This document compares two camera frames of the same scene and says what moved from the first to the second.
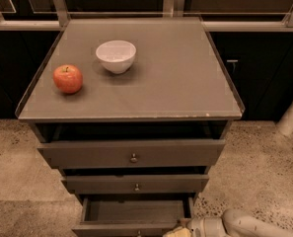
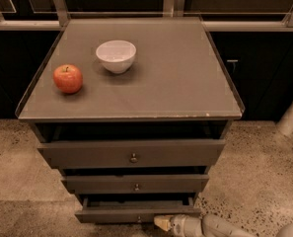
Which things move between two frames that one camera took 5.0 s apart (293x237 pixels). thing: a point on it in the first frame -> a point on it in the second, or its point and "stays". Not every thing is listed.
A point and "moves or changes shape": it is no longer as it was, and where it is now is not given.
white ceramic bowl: [116, 56] stays
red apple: [68, 78] stays
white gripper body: [201, 227] -> [181, 225]
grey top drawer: [133, 154] stays
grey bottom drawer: [131, 215] moves or changes shape
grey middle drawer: [135, 184] stays
